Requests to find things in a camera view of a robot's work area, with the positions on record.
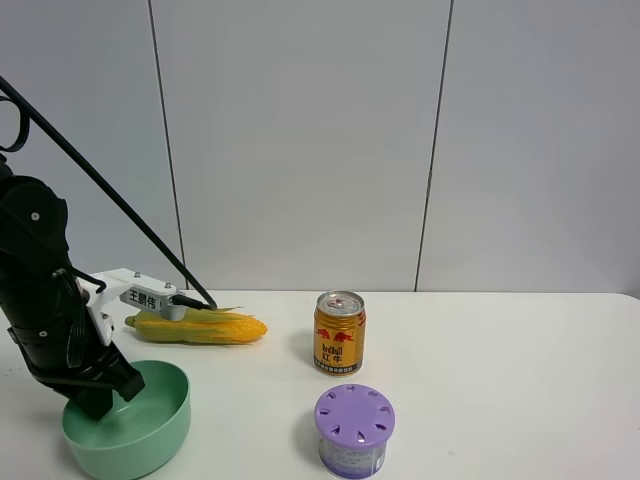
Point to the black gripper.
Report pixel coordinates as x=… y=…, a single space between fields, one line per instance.
x=57 y=338

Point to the green plastic bowl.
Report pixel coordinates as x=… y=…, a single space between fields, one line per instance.
x=134 y=438

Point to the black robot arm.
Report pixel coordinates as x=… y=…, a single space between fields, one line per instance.
x=33 y=235

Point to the toy corn cob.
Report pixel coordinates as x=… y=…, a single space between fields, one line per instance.
x=207 y=327

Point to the gold Red Bull can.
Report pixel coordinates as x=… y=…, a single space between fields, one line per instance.
x=339 y=333

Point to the purple lid air freshener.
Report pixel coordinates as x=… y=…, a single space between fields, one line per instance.
x=354 y=423

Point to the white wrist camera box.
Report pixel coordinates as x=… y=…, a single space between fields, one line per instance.
x=131 y=288

